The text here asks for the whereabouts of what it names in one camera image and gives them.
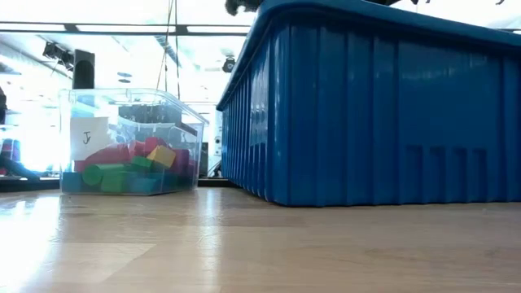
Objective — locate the black ceiling column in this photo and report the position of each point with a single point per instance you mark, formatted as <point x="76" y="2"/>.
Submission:
<point x="83" y="71"/>

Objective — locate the white card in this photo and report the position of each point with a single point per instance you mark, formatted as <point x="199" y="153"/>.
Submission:
<point x="87" y="138"/>

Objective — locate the long red block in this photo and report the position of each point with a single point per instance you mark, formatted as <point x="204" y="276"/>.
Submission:
<point x="108" y="156"/>

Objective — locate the red blue background canister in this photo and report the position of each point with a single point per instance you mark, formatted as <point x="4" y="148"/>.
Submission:
<point x="11" y="149"/>

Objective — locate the large blue plastic bin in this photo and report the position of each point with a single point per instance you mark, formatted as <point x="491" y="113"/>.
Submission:
<point x="366" y="122"/>

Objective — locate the yellow block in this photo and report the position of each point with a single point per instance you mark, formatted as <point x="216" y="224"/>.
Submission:
<point x="162" y="156"/>

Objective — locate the small black dome fixture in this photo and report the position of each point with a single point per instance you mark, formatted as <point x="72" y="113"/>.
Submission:
<point x="228" y="65"/>

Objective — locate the blue block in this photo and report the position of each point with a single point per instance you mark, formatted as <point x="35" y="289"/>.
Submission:
<point x="142" y="185"/>
<point x="72" y="182"/>

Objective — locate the green cube block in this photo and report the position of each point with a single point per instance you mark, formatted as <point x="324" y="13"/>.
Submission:
<point x="113" y="184"/>

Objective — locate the green cylinder block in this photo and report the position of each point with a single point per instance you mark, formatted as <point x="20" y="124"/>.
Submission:
<point x="99" y="173"/>

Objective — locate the clear plastic block container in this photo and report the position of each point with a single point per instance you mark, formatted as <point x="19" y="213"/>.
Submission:
<point x="187" y="134"/>

